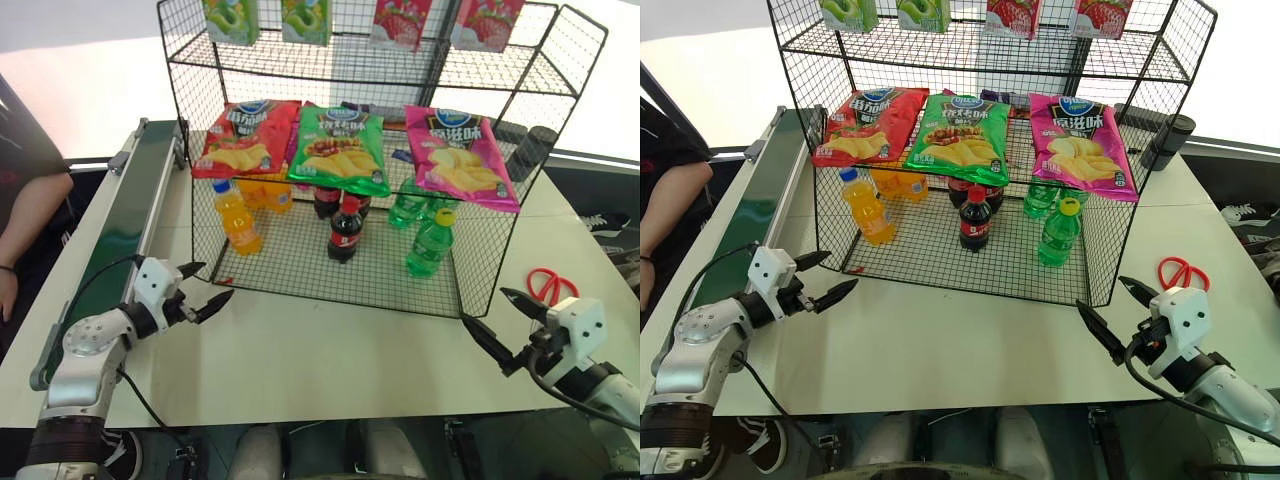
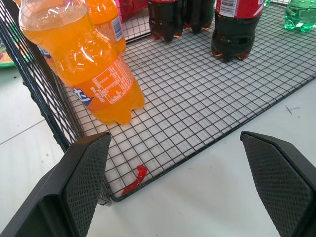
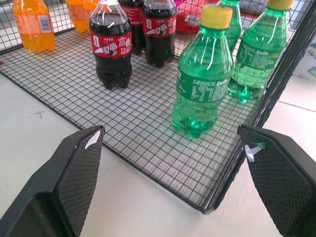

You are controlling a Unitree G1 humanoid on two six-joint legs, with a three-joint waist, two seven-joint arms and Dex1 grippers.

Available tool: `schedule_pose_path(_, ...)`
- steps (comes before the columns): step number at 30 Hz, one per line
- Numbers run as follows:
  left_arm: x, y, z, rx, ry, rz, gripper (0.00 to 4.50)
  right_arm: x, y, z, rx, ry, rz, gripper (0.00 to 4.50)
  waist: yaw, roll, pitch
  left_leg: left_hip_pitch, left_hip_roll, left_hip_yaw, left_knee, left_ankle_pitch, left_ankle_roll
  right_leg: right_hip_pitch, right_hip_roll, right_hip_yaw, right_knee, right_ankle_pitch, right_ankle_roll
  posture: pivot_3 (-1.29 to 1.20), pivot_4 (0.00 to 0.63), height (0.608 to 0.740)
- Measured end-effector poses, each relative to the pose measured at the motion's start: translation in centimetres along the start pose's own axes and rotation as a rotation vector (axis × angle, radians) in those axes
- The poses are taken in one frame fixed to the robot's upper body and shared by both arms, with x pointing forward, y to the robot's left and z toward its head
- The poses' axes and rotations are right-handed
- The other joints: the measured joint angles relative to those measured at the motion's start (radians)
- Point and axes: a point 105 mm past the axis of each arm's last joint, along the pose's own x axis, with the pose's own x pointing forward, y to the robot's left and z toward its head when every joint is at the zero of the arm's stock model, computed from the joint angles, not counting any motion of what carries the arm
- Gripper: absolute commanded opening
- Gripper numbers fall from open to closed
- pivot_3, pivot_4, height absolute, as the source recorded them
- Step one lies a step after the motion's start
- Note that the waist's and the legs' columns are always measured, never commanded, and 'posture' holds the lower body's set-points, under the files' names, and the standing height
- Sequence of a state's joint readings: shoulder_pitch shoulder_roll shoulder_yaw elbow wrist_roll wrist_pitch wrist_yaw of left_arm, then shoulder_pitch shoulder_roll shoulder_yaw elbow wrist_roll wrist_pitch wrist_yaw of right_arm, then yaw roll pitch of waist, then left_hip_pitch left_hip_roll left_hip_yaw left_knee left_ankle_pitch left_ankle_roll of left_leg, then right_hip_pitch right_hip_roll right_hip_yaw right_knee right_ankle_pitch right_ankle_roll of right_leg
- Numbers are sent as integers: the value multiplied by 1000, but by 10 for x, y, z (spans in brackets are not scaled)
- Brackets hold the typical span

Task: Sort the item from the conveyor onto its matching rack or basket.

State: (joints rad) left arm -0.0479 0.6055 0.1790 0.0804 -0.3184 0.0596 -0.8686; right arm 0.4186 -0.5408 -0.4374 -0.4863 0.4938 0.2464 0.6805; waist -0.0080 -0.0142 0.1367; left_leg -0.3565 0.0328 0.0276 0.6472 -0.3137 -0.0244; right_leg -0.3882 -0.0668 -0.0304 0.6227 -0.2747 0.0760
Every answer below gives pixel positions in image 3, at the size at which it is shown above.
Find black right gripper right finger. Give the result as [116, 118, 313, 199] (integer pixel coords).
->
[237, 124, 316, 237]

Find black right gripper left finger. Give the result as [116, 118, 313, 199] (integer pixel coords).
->
[0, 125, 105, 237]

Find white cardboard box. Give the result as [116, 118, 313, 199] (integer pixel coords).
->
[293, 37, 316, 80]

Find green Sprite bottle yellow cap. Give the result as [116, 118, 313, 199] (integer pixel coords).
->
[217, 0, 243, 53]
[171, 5, 234, 141]
[227, 0, 295, 104]

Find dark cola bottle red label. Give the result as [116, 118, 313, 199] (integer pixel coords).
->
[142, 0, 178, 68]
[89, 0, 133, 90]
[118, 0, 146, 55]

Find orange soda bottle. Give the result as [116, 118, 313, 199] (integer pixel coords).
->
[12, 0, 56, 53]
[65, 0, 99, 34]

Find grey snack bag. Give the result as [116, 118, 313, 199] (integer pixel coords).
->
[239, 0, 270, 14]

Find red snack package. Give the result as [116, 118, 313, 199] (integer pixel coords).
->
[174, 0, 223, 35]

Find black wire mesh shelf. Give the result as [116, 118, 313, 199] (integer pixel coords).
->
[0, 0, 316, 215]

